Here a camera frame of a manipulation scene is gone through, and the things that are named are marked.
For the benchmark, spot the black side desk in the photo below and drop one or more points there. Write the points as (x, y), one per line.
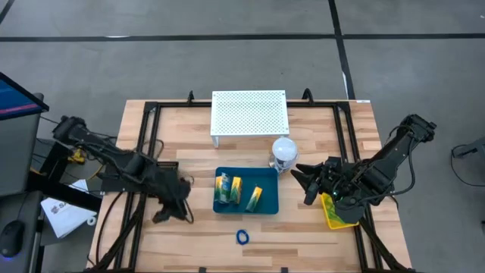
(34, 212)

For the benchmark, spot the black aluminium table frame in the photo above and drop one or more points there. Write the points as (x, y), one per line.
(322, 104)

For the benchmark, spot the computer monitor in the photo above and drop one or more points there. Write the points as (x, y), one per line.
(15, 98)

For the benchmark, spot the white printed paper sheets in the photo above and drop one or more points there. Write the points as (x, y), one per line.
(64, 216)

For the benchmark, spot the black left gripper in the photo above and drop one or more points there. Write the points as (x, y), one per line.
(170, 187)

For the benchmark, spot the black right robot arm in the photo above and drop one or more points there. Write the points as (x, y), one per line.
(394, 151)

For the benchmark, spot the yellow plastic basket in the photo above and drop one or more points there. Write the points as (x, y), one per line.
(345, 226)

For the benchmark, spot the black box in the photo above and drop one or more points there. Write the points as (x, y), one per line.
(49, 163)

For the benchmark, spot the teal plastic tray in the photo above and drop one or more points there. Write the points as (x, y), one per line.
(265, 178)

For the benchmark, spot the small white paper sheet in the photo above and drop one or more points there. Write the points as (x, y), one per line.
(79, 186)

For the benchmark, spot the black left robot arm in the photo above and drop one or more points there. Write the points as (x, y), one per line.
(98, 148)

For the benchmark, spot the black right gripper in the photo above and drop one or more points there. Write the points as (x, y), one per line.
(335, 176)

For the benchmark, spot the white perforated metal shelf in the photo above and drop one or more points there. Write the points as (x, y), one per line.
(250, 113)

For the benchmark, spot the green silicone wristband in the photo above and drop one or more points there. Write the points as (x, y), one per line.
(333, 212)

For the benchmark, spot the black computer mouse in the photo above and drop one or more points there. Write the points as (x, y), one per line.
(11, 237)

